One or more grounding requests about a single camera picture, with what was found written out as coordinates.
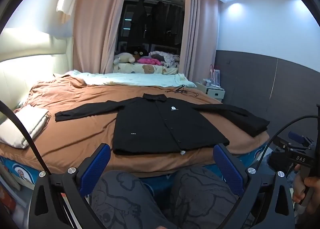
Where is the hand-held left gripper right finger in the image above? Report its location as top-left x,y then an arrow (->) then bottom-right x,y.
213,143 -> 297,229

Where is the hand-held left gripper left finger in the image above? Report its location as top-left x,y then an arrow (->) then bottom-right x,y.
27,143 -> 112,229

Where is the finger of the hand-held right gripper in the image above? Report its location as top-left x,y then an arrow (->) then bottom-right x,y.
274,138 -> 300,153
288,131 -> 314,147

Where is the black jacket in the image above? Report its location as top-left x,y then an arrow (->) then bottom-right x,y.
54,93 -> 270,156

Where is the pile of printed clothes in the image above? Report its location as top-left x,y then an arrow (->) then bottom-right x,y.
149,51 -> 181,68

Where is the person's right hand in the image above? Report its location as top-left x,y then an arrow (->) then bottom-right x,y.
292,164 -> 320,216

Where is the person's right leg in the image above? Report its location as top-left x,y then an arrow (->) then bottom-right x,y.
172,166 -> 250,229

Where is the person's leg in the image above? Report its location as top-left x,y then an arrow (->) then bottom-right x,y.
91,170 -> 175,229
172,166 -> 250,229

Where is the brown bed blanket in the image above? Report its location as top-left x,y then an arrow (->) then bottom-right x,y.
0,75 -> 270,172

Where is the person's left leg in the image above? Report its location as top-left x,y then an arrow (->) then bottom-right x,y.
91,170 -> 175,229

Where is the white nightstand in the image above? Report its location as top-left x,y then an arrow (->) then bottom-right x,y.
196,81 -> 225,102

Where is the blue printed bed sheet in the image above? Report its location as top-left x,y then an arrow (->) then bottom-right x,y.
0,141 -> 267,194

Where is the white folded pillow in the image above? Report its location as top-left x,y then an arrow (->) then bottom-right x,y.
0,105 -> 50,149

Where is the light blue blanket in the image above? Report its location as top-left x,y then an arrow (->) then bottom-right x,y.
54,70 -> 197,88

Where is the bear print bedding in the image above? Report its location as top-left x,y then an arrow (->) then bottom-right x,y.
112,63 -> 179,75

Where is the cream plush toy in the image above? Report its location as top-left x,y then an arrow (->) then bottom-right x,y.
113,52 -> 137,65

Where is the cream padded headboard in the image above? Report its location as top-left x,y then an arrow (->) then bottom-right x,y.
0,30 -> 74,112

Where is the pink cloth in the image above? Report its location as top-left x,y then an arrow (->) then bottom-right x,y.
137,57 -> 162,65

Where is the dark brown plush toy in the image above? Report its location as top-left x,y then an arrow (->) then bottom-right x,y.
129,46 -> 148,61

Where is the pink curtain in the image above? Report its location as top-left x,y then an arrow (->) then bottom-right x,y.
180,0 -> 220,82
72,0 -> 130,74

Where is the dark hanging garment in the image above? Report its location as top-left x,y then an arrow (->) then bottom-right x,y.
150,0 -> 184,44
129,0 -> 148,47

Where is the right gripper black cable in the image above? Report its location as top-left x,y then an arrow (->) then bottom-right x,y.
255,115 -> 320,169

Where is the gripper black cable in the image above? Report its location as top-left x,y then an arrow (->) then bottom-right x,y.
255,115 -> 320,169
0,100 -> 52,176

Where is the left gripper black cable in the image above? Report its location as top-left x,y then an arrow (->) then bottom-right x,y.
0,100 -> 52,176

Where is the pink wire rack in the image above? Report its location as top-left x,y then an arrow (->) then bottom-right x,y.
209,65 -> 222,88

